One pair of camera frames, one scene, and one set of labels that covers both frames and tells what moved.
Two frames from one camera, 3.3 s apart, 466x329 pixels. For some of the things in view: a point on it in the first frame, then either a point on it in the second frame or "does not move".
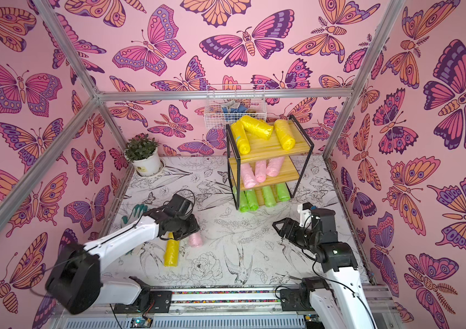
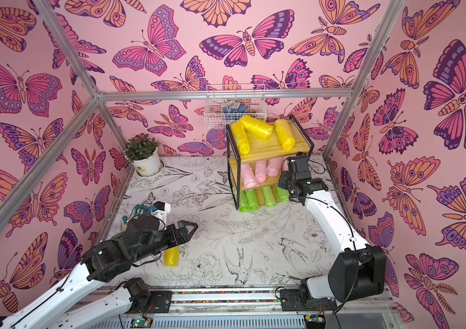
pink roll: x=249 y=177 does not move
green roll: x=251 y=199 does not move
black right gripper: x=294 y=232 to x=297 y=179
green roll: x=269 y=198 does not move
